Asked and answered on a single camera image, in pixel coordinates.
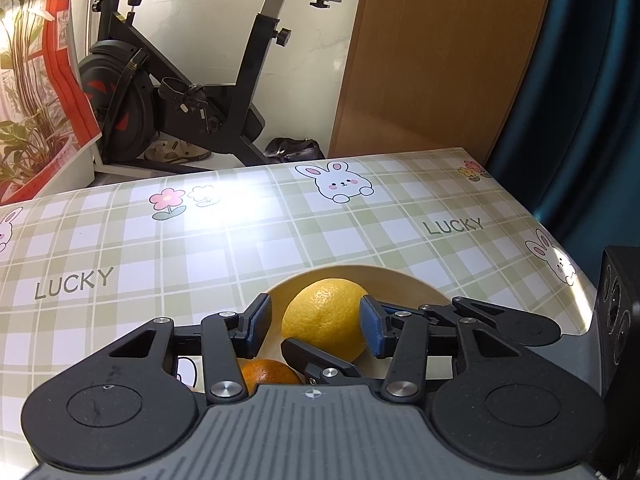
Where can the beige sandal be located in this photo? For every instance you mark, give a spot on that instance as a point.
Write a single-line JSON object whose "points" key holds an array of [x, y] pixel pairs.
{"points": [[192, 151], [160, 152]]}

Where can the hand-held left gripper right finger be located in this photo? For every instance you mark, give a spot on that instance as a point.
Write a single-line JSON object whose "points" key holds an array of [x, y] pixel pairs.
{"points": [[375, 332]]}

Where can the dark orange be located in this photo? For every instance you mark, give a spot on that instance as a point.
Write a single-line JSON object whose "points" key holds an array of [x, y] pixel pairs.
{"points": [[265, 375]]}

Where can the wooden panel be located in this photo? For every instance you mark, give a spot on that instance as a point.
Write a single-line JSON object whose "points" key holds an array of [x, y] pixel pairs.
{"points": [[440, 60]]}

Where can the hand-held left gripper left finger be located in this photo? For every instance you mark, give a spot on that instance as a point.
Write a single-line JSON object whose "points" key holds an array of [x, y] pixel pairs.
{"points": [[257, 327]]}

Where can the black exercise bike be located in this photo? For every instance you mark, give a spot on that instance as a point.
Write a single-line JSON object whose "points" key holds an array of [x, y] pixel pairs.
{"points": [[125, 105]]}

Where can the round yellow citrus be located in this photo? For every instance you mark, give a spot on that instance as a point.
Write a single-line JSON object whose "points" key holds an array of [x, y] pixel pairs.
{"points": [[320, 315]]}

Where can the beige round plate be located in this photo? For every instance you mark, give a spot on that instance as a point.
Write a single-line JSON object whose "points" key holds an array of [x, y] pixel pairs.
{"points": [[400, 285]]}

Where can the teal curtain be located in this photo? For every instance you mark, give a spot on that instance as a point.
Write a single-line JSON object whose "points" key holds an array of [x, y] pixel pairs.
{"points": [[590, 110]]}

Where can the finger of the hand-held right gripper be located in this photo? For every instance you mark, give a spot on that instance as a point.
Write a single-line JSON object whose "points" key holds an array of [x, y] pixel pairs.
{"points": [[525, 327], [320, 362]]}

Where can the printed wall poster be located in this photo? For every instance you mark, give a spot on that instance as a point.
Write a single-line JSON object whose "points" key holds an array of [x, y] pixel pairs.
{"points": [[30, 85]]}

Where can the black bag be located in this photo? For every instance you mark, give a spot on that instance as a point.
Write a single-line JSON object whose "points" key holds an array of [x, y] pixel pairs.
{"points": [[295, 150]]}

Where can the green checked tablecloth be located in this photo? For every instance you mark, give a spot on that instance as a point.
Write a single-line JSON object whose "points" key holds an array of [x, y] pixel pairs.
{"points": [[250, 240]]}

